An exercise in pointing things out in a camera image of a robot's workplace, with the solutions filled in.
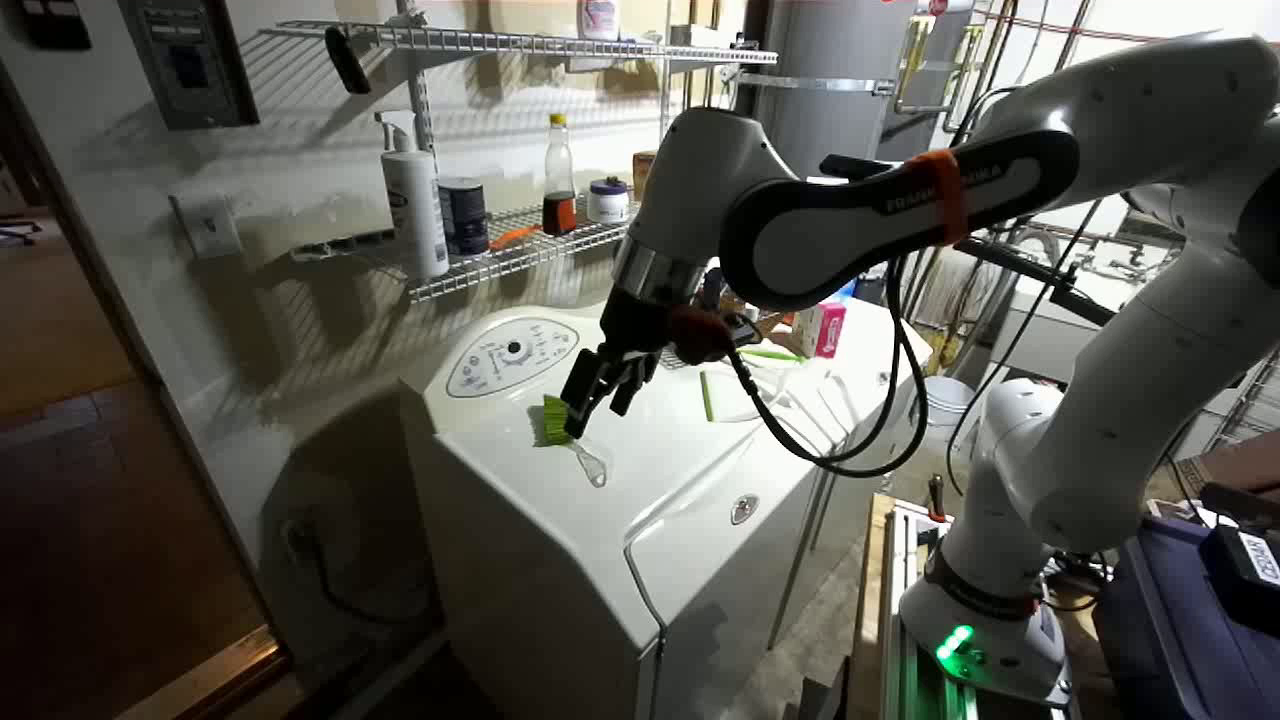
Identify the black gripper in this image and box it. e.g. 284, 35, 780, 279
555, 285, 674, 439

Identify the clear brush with green bristles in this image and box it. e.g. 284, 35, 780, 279
527, 391, 612, 494

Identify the white washing machine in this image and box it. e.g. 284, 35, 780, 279
394, 298, 939, 720

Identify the clear dustpan with green edge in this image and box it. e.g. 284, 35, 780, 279
695, 346, 858, 448

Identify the orange object on shelf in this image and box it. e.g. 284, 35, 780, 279
488, 221, 543, 258

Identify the white jar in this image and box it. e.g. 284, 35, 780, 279
582, 173, 637, 227

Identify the clear bottle with red liquid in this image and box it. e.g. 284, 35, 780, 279
539, 107, 582, 239

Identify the dark blue bottle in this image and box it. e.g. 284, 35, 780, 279
435, 175, 495, 262

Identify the pink and white box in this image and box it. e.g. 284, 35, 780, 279
808, 298, 850, 365

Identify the white plastic bottle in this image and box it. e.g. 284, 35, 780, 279
375, 112, 457, 285

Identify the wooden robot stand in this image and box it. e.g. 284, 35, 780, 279
843, 494, 944, 720

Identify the grey water heater tank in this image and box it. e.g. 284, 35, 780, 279
758, 0, 927, 175

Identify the grey electrical panel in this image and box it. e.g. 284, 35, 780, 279
117, 0, 263, 133

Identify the blue fabric bag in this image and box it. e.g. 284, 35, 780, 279
1095, 510, 1280, 720

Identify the black power box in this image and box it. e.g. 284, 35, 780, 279
1196, 517, 1280, 639

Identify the white wire shelf with bottles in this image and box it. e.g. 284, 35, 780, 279
284, 213, 647, 304

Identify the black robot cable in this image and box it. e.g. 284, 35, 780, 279
718, 247, 935, 486

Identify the white wire shelf near ceiling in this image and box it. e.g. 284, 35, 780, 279
254, 12, 780, 79

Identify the white wall outlet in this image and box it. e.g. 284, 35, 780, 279
168, 194, 246, 262

